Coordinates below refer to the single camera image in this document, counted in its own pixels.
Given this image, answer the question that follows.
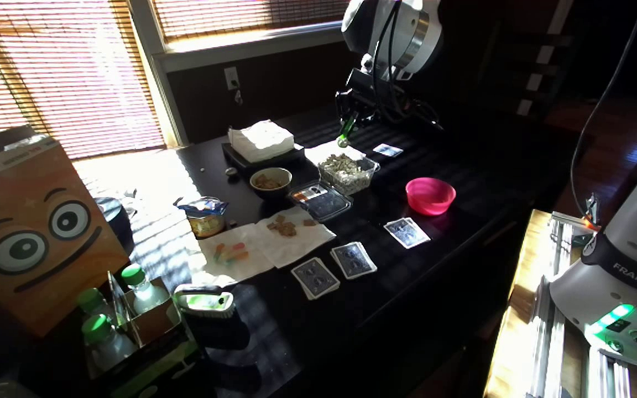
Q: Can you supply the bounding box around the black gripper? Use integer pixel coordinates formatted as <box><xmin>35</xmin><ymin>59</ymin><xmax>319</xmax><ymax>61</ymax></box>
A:
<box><xmin>332</xmin><ymin>68</ymin><xmax>409</xmax><ymax>131</ymax></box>

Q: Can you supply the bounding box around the clear container with grains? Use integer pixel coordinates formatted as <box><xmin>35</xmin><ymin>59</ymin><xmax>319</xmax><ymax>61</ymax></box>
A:
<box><xmin>319</xmin><ymin>153</ymin><xmax>381</xmax><ymax>195</ymax></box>

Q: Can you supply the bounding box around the small bowl with grains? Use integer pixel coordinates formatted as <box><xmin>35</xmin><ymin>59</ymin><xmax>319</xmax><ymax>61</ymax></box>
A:
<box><xmin>249</xmin><ymin>165</ymin><xmax>295</xmax><ymax>199</ymax></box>

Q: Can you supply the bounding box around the flat white paper napkin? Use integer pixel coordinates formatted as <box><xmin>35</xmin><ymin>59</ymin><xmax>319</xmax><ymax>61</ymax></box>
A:
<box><xmin>304</xmin><ymin>138</ymin><xmax>370</xmax><ymax>167</ymax></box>

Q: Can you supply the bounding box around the black tray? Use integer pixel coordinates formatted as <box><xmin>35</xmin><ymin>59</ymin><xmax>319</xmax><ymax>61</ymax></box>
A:
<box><xmin>219</xmin><ymin>138</ymin><xmax>322</xmax><ymax>186</ymax></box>

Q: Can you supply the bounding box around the stack of white napkins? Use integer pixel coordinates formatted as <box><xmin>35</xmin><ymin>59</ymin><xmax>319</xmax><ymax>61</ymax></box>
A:
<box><xmin>227</xmin><ymin>116</ymin><xmax>297</xmax><ymax>164</ymax></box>

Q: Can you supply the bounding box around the pink plastic bowl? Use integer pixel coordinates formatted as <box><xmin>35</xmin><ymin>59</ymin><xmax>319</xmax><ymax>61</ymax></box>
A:
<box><xmin>402</xmin><ymin>175</ymin><xmax>458</xmax><ymax>219</ymax></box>

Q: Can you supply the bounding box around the white paper with snacks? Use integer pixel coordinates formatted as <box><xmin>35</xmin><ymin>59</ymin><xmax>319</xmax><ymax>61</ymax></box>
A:
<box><xmin>199</xmin><ymin>206</ymin><xmax>339</xmax><ymax>284</ymax></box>

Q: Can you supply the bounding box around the small white device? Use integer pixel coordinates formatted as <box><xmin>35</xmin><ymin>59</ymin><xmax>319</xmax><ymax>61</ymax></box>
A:
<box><xmin>172</xmin><ymin>284</ymin><xmax>240</xmax><ymax>317</ymax></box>

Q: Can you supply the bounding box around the dark round cup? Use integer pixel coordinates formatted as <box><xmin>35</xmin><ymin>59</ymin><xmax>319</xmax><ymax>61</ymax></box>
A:
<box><xmin>95</xmin><ymin>195</ymin><xmax>137</xmax><ymax>252</ymax></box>

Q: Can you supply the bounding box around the window blind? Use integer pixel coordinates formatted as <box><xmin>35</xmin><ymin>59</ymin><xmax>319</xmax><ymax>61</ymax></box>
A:
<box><xmin>0</xmin><ymin>0</ymin><xmax>349</xmax><ymax>160</ymax></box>

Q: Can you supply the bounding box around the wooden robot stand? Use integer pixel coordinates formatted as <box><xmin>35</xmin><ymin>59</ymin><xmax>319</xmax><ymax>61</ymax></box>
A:
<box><xmin>482</xmin><ymin>207</ymin><xmax>637</xmax><ymax>398</ymax></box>

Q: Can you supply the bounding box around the green cap bottle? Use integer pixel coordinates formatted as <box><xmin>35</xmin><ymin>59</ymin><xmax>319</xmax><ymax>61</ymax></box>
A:
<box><xmin>74</xmin><ymin>286</ymin><xmax>115</xmax><ymax>326</ymax></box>
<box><xmin>118</xmin><ymin>263</ymin><xmax>170</xmax><ymax>316</ymax></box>
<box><xmin>82</xmin><ymin>311</ymin><xmax>140</xmax><ymax>372</ymax></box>

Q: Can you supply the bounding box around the cardboard box with face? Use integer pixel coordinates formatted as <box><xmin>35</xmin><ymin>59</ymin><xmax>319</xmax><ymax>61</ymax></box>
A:
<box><xmin>0</xmin><ymin>135</ymin><xmax>133</xmax><ymax>337</ymax></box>

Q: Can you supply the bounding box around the white wall outlet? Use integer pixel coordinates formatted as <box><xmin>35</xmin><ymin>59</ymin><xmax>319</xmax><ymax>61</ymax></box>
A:
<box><xmin>224</xmin><ymin>64</ymin><xmax>244</xmax><ymax>94</ymax></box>

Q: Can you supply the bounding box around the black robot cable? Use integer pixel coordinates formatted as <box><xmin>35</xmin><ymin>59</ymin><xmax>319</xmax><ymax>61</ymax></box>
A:
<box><xmin>569</xmin><ymin>0</ymin><xmax>637</xmax><ymax>216</ymax></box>

